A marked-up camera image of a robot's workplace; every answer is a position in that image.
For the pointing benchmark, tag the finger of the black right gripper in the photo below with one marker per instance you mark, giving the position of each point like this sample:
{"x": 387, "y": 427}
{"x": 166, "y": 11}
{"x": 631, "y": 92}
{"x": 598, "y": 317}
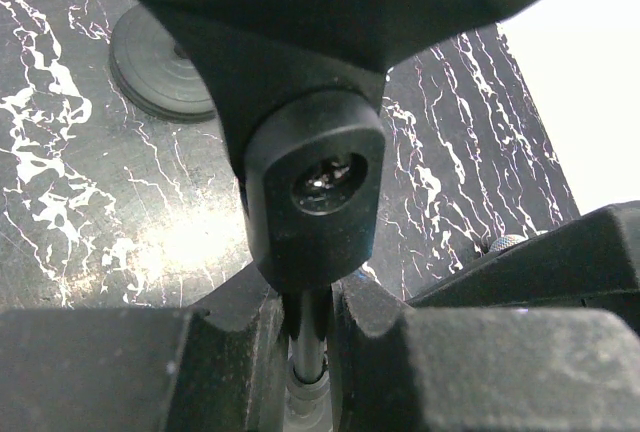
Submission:
{"x": 594, "y": 255}

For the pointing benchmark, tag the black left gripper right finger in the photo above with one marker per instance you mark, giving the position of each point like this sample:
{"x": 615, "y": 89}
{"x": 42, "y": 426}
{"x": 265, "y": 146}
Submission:
{"x": 397, "y": 368}

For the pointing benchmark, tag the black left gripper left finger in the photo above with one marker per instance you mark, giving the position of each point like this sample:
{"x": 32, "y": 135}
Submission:
{"x": 217, "y": 365}

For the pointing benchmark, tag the black round base stand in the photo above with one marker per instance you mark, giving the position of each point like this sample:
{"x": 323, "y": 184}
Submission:
{"x": 153, "y": 72}
{"x": 298, "y": 85}

